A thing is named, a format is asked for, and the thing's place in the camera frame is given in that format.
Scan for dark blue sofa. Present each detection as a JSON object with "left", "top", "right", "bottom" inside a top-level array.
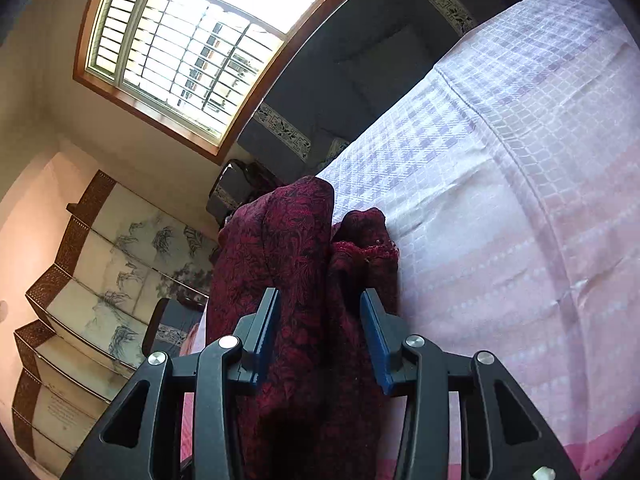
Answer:
[{"left": 236, "top": 0, "right": 501, "bottom": 173}]

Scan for wood framed barred window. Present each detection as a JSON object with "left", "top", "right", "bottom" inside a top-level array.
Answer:
[{"left": 73, "top": 0, "right": 401, "bottom": 165}]

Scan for pink and purple checkered bedsheet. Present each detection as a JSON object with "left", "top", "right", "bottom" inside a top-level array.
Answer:
[{"left": 177, "top": 0, "right": 640, "bottom": 480}]

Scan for painted folding screen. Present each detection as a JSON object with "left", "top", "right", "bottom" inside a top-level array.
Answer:
[{"left": 11, "top": 170, "right": 221, "bottom": 478}]

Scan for dark red patterned garment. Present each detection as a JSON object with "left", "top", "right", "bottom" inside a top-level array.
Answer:
[{"left": 192, "top": 176, "right": 401, "bottom": 480}]

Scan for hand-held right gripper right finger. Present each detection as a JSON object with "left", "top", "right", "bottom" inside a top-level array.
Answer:
[{"left": 360, "top": 287, "right": 580, "bottom": 480}]

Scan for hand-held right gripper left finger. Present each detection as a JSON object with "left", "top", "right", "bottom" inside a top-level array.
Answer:
[{"left": 59, "top": 287, "right": 281, "bottom": 480}]

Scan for dark wooden armchair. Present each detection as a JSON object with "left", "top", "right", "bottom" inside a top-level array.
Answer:
[{"left": 206, "top": 159, "right": 281, "bottom": 226}]

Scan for dark cushioned stool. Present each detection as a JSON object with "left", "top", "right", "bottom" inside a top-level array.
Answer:
[{"left": 141, "top": 298, "right": 208, "bottom": 358}]

